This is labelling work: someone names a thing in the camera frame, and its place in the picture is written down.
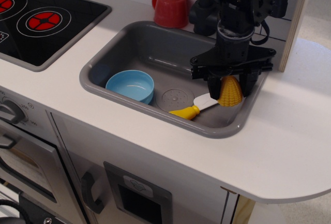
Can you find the yellow handled toy spatula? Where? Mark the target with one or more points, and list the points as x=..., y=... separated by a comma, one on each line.
x=200, y=103

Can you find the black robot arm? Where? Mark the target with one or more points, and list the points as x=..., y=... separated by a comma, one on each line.
x=234, y=52

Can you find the grey dispenser panel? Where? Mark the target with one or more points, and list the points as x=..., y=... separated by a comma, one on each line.
x=139, y=198

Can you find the grey plastic sink basin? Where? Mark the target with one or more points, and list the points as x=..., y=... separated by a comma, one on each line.
x=165, y=55

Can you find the grey cabinet door handle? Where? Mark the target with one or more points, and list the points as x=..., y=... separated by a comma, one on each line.
x=87, y=182

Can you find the light wood side panel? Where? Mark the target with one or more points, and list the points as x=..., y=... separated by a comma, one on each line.
x=296, y=22

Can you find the black toy faucet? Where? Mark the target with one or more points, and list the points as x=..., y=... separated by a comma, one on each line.
x=238, y=16

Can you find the black toy stovetop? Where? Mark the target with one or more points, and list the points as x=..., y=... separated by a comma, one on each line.
x=35, y=33

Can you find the grey oven door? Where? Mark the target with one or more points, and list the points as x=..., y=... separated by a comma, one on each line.
x=35, y=168

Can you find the yellow toy corn cob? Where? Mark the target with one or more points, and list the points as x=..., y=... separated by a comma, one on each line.
x=230, y=93

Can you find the grey oven control knob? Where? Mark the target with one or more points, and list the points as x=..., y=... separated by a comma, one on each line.
x=12, y=113

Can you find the light blue plastic bowl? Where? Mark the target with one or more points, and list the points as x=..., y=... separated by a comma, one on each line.
x=134, y=84

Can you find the red plastic cup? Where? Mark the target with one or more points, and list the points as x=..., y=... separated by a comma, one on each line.
x=170, y=13

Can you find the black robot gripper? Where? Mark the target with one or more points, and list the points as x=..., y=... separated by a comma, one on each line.
x=232, y=56

